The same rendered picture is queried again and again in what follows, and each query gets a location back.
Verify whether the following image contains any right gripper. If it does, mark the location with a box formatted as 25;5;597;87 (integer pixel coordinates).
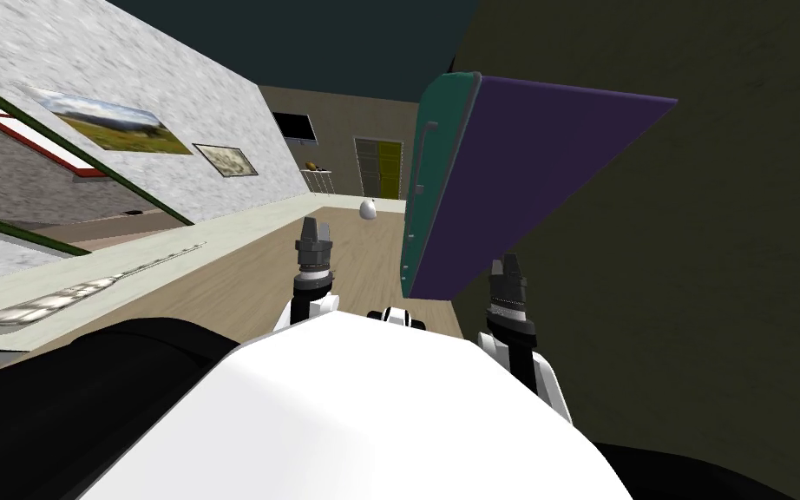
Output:
487;253;529;303

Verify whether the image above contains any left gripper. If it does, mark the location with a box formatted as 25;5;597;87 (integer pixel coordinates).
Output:
294;216;336;273

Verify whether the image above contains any white side table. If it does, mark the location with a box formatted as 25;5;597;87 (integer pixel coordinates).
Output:
299;161;338;198

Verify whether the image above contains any yellow and green door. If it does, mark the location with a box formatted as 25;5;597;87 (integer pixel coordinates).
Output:
352;135;405;202

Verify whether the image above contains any dark framed picture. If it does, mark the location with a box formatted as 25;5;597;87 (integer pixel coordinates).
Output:
192;142;260;179

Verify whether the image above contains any teal cabinet door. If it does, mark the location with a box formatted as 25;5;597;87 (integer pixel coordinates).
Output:
399;70;483;299

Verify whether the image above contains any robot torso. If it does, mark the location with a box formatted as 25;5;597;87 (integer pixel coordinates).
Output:
79;305;634;500

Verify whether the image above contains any landscape painting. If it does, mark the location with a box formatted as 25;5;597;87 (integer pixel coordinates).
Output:
14;83;195;156

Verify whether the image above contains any red and green framed window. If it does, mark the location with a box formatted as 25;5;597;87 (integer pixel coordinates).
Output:
0;68;197;259

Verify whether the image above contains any black wall screen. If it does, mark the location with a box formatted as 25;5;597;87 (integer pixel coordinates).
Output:
271;110;319;146

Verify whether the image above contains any grey bar door handle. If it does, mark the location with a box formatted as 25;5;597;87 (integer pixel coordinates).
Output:
412;121;440;197

